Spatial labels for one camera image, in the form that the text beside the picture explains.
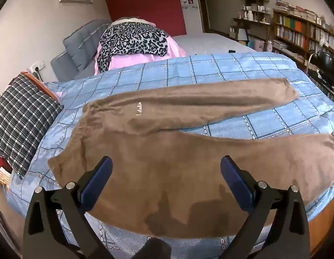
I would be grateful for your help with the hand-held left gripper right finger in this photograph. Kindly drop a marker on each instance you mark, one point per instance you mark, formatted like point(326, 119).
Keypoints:
point(233, 171)

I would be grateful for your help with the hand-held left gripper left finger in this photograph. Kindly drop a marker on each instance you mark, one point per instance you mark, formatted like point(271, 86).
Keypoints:
point(100, 170)

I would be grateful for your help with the brown fleece pants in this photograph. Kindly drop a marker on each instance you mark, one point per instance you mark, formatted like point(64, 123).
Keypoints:
point(169, 156)

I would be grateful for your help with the black white checked pillow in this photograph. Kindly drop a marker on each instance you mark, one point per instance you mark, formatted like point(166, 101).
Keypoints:
point(23, 118)

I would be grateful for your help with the red cloth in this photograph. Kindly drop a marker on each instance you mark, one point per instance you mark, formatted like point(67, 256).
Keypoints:
point(1, 164)

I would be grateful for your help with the orange trimmed pad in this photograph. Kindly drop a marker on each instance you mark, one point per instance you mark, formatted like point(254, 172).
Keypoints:
point(41, 85)

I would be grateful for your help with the blue checked quilt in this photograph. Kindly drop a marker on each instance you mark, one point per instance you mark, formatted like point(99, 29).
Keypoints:
point(237, 67)

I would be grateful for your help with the grey padded cushion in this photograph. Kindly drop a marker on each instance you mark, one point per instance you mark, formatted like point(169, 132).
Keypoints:
point(63, 67)

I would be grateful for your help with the pink blanket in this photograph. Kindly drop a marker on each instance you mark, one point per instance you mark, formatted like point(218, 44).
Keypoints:
point(129, 60)

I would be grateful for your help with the pink bin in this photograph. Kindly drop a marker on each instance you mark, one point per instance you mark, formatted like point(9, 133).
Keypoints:
point(259, 45)

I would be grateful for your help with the grey pillow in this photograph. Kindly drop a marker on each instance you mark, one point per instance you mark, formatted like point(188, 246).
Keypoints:
point(83, 39)

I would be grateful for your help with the leopard print cloth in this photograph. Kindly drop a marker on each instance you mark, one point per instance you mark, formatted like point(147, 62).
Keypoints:
point(134, 39)

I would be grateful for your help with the white table lamp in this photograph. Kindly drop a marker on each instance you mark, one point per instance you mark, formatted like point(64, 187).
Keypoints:
point(242, 34)

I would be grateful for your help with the wooden bookshelf with books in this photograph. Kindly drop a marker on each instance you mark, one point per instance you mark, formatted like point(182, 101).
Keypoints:
point(296, 37)

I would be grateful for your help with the stack of books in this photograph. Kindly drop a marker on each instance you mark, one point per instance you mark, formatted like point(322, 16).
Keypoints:
point(296, 10)

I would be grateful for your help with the wooden bed frame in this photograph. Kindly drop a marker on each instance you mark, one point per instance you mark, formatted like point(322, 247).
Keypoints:
point(323, 226)

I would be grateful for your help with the white wall socket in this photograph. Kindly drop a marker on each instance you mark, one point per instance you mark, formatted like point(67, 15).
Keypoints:
point(38, 66)

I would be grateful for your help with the wooden wall shelf with bottles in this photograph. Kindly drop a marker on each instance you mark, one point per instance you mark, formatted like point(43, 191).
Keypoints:
point(252, 21)

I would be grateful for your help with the red wall panel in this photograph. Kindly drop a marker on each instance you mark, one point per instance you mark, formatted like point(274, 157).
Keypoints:
point(145, 5)

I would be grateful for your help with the dark wooden door frame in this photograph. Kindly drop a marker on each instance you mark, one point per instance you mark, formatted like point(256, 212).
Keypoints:
point(204, 2)

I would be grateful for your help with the wall stickers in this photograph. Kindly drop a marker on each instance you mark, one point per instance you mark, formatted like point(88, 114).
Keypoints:
point(189, 4)

